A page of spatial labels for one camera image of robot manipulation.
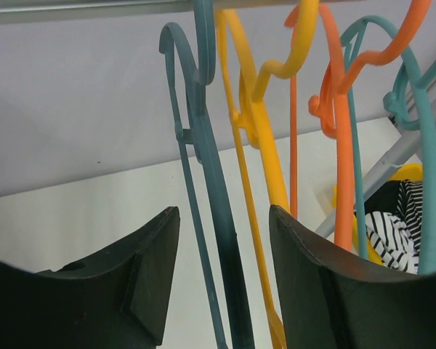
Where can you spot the yellow plastic bin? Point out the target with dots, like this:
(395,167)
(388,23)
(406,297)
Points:
(408,172)

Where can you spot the teal hanger right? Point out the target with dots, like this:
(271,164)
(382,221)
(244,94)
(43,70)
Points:
(409,103)

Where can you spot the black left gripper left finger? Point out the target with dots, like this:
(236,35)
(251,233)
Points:
(117,297)

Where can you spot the dark blue-grey hanger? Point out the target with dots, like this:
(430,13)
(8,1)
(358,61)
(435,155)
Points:
(188,75)

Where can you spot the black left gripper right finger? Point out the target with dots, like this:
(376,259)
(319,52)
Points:
(331,298)

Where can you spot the orange hanger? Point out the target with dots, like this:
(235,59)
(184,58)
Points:
(331,105)

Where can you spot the yellow hanger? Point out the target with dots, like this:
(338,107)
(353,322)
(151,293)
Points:
(250,115)

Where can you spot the black garment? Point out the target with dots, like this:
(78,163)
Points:
(385,199)

